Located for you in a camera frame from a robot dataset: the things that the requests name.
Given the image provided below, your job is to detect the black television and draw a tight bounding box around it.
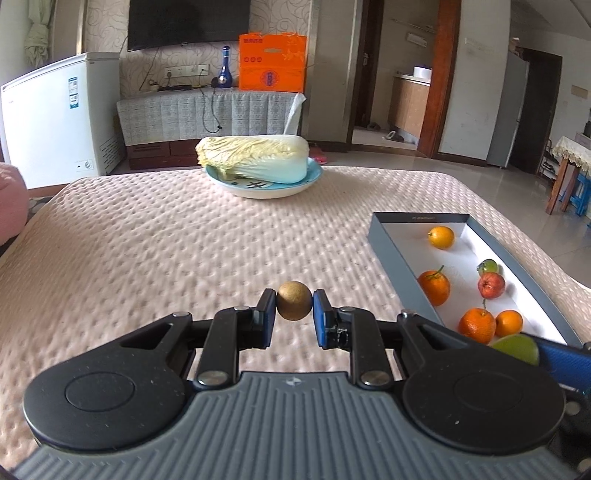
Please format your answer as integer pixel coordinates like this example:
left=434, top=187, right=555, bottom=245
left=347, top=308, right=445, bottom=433
left=127, top=0, right=252, bottom=51

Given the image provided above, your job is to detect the orange cardboard box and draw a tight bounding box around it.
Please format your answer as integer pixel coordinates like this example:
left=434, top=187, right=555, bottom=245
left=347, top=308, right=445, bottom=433
left=238, top=33, right=308, bottom=93

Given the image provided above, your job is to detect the red apple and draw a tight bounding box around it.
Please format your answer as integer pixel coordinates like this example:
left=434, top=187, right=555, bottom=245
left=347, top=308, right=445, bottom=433
left=477, top=272, right=507, bottom=301

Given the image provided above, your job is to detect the grey box with white inside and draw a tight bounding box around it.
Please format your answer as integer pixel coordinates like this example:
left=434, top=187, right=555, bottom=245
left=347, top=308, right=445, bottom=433
left=367, top=211, right=583, bottom=349

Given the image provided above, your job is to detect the black cable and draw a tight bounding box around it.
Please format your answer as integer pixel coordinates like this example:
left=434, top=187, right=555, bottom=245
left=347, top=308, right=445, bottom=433
left=199, top=88, right=223, bottom=134

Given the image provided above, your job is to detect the wooden kitchen cabinet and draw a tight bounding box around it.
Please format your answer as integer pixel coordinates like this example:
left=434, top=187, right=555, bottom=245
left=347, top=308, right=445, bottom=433
left=392, top=74, right=432, bottom=139

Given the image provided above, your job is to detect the cream lace tablecloth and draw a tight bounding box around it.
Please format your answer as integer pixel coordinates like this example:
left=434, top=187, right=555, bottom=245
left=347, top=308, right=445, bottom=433
left=551, top=135, right=591, bottom=176

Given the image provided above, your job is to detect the yellow orange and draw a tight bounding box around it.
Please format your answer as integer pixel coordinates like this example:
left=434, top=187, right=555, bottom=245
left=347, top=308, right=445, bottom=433
left=427, top=225, right=455, bottom=250

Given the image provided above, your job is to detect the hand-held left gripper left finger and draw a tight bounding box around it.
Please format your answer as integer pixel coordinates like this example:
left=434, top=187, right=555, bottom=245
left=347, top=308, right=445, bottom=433
left=118, top=288, right=279, bottom=389

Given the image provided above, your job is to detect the blue-rimmed white plate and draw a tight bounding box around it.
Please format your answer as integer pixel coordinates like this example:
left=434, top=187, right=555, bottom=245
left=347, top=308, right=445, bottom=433
left=205, top=157, right=323, bottom=199

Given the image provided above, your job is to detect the wooden side table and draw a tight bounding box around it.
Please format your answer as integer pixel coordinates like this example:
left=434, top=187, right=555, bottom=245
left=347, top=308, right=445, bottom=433
left=545, top=154, right=591, bottom=215

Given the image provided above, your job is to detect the napa cabbage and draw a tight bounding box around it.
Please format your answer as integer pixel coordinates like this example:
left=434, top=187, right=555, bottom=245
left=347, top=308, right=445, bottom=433
left=195, top=134, right=310, bottom=185

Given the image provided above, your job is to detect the pale green curtain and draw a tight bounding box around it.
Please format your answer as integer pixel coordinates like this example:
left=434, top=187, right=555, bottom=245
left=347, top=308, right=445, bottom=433
left=23, top=0, right=51, bottom=70

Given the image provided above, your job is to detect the green round fruit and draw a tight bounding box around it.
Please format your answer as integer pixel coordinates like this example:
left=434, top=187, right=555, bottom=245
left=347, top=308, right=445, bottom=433
left=489, top=334, right=541, bottom=366

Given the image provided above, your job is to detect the small brown kiwi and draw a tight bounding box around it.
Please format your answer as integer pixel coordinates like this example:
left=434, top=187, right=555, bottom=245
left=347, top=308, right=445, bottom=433
left=276, top=281, right=313, bottom=322

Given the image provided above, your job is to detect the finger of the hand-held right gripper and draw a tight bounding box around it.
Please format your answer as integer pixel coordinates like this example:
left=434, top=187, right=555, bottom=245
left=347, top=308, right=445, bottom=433
left=536, top=339, right=591, bottom=411

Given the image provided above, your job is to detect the dark wooden door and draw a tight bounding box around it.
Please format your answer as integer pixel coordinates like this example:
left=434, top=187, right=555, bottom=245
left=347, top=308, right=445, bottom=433
left=353, top=0, right=385, bottom=127

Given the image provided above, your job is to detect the pink plush pillow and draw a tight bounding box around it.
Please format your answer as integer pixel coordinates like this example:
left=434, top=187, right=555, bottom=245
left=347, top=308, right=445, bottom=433
left=0, top=161, right=31, bottom=245

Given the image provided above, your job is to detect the blue glass bottle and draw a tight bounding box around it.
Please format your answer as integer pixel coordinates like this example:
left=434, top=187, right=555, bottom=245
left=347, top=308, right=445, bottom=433
left=217, top=45, right=234, bottom=89

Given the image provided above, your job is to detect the dark wooden cabinet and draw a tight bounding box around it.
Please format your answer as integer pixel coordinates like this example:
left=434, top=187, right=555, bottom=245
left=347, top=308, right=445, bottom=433
left=127, top=134, right=208, bottom=171

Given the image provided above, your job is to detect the small round orange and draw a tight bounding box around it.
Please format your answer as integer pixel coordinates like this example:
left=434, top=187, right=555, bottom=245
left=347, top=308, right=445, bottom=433
left=495, top=309, right=524, bottom=337

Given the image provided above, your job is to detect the dark shoe rack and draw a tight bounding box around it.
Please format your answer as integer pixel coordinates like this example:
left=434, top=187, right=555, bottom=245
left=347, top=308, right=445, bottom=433
left=538, top=138, right=561, bottom=178

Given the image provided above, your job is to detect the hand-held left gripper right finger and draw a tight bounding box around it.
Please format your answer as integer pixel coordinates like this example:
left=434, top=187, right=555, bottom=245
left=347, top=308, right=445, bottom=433
left=312, top=288, right=468, bottom=388

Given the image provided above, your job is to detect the white chest freezer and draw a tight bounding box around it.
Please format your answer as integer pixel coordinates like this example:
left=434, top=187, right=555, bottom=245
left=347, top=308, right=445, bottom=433
left=0, top=52, right=125, bottom=190

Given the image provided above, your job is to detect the blue stool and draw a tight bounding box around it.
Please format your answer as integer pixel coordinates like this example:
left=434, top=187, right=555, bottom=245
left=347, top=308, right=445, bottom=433
left=558, top=175, right=591, bottom=217

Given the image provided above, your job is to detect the tangerine with stem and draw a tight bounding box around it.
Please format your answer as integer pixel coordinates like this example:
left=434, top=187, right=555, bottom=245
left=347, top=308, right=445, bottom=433
left=417, top=265, right=451, bottom=306
left=458, top=300, right=497, bottom=345

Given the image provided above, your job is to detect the orange wooden door frame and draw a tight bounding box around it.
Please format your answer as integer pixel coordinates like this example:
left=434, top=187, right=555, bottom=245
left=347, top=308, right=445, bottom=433
left=418, top=0, right=462, bottom=160

